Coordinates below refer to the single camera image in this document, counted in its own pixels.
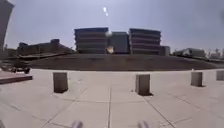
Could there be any low pale building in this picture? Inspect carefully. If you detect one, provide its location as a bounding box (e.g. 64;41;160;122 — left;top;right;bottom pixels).
172;47;207;59

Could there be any low dark building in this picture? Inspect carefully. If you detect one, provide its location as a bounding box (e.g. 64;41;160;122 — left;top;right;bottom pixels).
16;38;76;57

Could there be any dark grass mound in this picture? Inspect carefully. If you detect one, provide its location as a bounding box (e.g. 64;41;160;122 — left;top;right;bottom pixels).
28;53;223;72

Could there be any pale concrete slab plaza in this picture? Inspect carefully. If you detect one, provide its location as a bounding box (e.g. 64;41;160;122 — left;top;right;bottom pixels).
0;68;224;128

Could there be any large multi-storey building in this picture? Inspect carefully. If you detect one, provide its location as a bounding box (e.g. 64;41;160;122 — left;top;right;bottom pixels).
73;27;172;56

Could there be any square concrete bollard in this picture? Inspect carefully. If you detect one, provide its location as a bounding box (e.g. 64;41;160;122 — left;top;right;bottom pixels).
52;71;69;94
135;73;151;97
190;71;204;88
215;69;224;82

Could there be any dark vehicle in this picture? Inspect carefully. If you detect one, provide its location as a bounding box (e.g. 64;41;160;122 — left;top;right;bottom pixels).
9;59;33;75

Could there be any tall building edge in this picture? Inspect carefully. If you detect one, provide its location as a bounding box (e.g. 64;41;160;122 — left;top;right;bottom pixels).
0;0;16;60

